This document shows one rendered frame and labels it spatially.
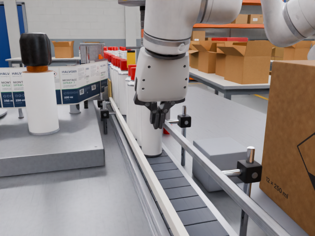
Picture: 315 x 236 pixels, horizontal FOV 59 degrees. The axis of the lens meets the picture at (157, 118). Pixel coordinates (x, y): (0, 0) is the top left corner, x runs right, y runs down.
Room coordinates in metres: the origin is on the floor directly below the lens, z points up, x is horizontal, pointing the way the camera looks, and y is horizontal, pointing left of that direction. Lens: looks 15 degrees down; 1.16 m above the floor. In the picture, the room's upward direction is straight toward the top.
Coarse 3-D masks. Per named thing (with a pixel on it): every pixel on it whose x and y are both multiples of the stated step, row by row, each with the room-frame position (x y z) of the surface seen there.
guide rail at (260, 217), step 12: (168, 132) 0.62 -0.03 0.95; (180, 144) 0.54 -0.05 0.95; (192, 156) 0.48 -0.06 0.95; (204, 156) 0.45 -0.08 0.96; (204, 168) 0.43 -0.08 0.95; (216, 168) 0.41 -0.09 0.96; (216, 180) 0.39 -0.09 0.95; (228, 180) 0.37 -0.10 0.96; (228, 192) 0.35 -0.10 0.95; (240, 192) 0.33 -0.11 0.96; (240, 204) 0.32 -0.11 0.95; (252, 204) 0.30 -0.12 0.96; (252, 216) 0.29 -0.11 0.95; (264, 216) 0.28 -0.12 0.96; (264, 228) 0.27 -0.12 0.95; (276, 228) 0.26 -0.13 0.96
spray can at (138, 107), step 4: (136, 108) 0.71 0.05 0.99; (140, 108) 0.70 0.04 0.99; (136, 112) 0.71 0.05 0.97; (140, 112) 0.70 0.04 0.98; (136, 116) 0.71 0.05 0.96; (140, 116) 0.70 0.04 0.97; (136, 120) 0.71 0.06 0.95; (140, 120) 0.70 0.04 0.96; (136, 124) 0.71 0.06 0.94; (140, 124) 0.70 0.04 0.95; (136, 128) 0.72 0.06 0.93; (140, 128) 0.70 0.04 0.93; (136, 132) 0.72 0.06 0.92; (140, 132) 0.70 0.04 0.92; (140, 136) 0.70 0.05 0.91; (140, 140) 0.70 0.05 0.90; (140, 144) 0.70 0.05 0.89
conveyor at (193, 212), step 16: (128, 144) 0.73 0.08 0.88; (160, 160) 0.62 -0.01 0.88; (144, 176) 0.54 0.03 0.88; (160, 176) 0.54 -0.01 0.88; (176, 176) 0.54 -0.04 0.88; (176, 192) 0.47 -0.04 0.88; (192, 192) 0.47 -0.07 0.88; (160, 208) 0.42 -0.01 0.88; (176, 208) 0.42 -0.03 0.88; (192, 208) 0.42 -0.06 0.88; (208, 208) 0.42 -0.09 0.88; (192, 224) 0.38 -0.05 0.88; (208, 224) 0.38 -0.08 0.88
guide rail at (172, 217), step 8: (112, 104) 1.08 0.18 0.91; (120, 120) 0.85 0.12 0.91; (128, 128) 0.76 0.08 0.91; (128, 136) 0.70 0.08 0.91; (136, 144) 0.64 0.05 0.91; (136, 152) 0.59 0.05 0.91; (144, 160) 0.54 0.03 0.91; (144, 168) 0.51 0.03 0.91; (152, 176) 0.47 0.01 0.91; (152, 184) 0.45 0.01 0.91; (160, 184) 0.44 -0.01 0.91; (160, 192) 0.41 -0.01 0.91; (160, 200) 0.40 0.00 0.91; (168, 200) 0.39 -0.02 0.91; (168, 208) 0.37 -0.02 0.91; (168, 216) 0.36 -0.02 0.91; (176, 216) 0.35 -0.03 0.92; (176, 224) 0.33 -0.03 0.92; (176, 232) 0.32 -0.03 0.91; (184, 232) 0.31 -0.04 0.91
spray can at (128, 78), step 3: (129, 66) 0.86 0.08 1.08; (132, 66) 0.86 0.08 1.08; (135, 66) 0.86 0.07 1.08; (129, 69) 0.86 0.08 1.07; (129, 72) 0.86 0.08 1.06; (129, 75) 0.86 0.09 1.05; (126, 78) 0.87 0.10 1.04; (129, 78) 0.86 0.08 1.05; (126, 81) 0.86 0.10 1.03; (126, 84) 0.86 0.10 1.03; (126, 87) 0.86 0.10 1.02; (126, 90) 0.86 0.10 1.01; (126, 93) 0.86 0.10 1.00; (126, 96) 0.86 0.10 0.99; (126, 99) 0.86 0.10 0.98; (126, 102) 0.86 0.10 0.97; (126, 105) 0.86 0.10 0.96; (126, 108) 0.87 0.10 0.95; (126, 111) 0.87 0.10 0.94
